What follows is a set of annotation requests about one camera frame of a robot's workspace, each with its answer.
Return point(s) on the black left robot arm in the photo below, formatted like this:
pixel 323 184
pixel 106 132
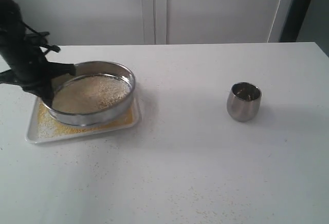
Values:
pixel 12 22

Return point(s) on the yellow millet grains pile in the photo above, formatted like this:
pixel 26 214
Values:
pixel 47 127

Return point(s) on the dark vertical post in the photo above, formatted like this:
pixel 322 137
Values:
pixel 294 20

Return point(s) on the white cabinet doors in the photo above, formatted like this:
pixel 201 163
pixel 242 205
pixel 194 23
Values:
pixel 123 22

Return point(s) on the stainless steel cup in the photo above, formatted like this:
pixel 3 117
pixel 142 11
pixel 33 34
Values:
pixel 244 101

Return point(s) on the round stainless steel sieve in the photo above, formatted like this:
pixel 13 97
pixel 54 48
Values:
pixel 93 69

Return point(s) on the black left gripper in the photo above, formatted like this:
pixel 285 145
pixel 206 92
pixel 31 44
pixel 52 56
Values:
pixel 29 67

